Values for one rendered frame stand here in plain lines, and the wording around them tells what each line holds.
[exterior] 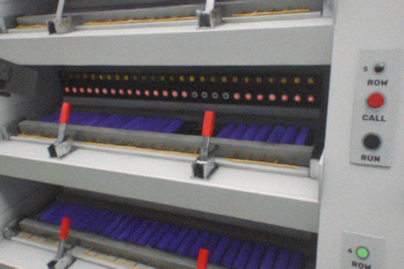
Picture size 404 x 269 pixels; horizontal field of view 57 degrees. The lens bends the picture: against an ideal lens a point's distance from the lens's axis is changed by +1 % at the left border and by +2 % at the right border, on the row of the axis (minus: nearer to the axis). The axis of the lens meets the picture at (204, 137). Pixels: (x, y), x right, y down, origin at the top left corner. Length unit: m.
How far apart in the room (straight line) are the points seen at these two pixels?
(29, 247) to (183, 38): 0.51
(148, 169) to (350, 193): 0.28
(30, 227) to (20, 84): 0.45
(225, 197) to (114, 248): 0.27
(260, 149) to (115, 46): 0.26
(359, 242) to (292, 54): 0.22
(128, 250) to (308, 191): 0.34
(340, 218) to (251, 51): 0.22
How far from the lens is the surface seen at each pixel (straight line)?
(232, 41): 0.48
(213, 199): 0.50
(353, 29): 0.44
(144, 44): 0.54
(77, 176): 0.63
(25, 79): 0.43
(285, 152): 0.51
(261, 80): 0.61
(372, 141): 0.43
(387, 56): 0.43
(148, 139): 0.60
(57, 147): 0.65
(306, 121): 0.60
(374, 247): 0.46
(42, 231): 0.81
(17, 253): 0.81
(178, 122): 0.65
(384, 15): 0.44
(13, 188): 0.85
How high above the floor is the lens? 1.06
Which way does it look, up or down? 6 degrees down
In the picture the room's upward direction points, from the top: 2 degrees clockwise
